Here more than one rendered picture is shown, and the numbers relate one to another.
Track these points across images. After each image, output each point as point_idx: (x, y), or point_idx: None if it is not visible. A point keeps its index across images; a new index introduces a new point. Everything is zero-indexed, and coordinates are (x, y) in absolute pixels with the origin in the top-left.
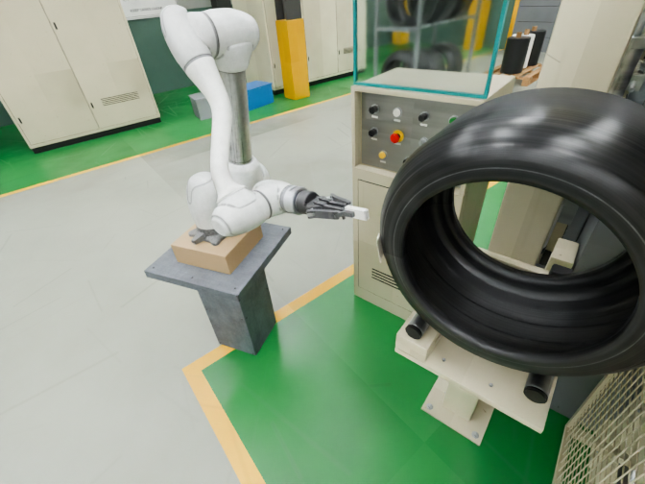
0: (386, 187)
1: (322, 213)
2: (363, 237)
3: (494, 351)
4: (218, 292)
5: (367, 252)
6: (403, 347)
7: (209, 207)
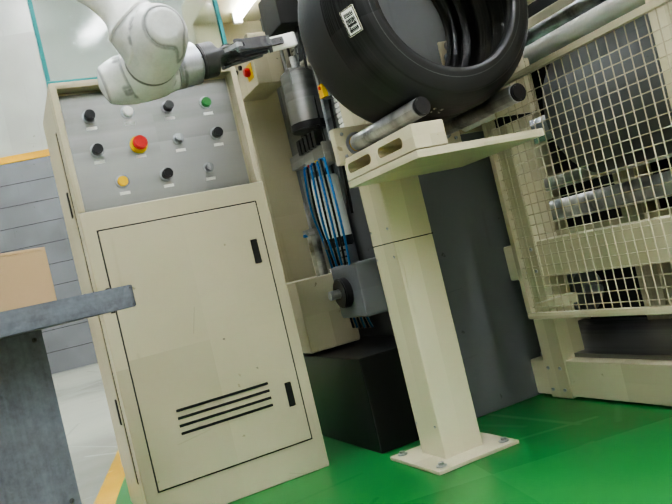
0: (153, 220)
1: (252, 40)
2: (138, 348)
3: (479, 64)
4: (80, 302)
5: (154, 377)
6: (423, 138)
7: None
